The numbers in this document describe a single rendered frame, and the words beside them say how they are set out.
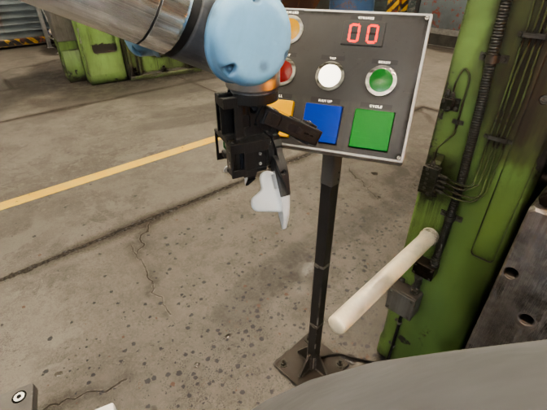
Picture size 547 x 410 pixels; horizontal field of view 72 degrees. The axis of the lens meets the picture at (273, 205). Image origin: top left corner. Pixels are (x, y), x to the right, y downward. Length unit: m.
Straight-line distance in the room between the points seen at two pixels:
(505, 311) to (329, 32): 0.68
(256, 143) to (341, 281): 1.38
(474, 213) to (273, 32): 0.85
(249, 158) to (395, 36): 0.40
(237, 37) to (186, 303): 1.54
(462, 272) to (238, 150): 0.83
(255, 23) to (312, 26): 0.53
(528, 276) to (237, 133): 0.62
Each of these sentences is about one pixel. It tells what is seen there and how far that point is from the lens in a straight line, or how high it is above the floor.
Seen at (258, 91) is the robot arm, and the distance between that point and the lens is 0.51.
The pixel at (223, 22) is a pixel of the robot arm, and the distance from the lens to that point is 0.30.
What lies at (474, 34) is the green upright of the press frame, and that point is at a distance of 0.98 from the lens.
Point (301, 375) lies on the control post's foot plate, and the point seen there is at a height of 0.02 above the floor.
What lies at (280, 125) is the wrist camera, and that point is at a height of 1.08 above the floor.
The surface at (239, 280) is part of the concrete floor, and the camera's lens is 1.83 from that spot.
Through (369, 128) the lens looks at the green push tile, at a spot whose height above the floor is 1.01.
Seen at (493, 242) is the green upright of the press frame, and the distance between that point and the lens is 1.11.
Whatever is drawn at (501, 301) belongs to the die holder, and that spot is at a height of 0.69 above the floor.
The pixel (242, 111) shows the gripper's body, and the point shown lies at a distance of 0.53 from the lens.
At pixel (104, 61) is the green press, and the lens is 5.15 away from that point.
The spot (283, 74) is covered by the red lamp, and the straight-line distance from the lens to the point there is 0.81.
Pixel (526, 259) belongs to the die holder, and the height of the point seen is 0.81.
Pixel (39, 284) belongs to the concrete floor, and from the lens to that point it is 2.11.
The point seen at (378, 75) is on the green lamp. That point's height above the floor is 1.10.
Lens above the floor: 1.29
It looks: 34 degrees down
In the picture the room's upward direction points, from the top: straight up
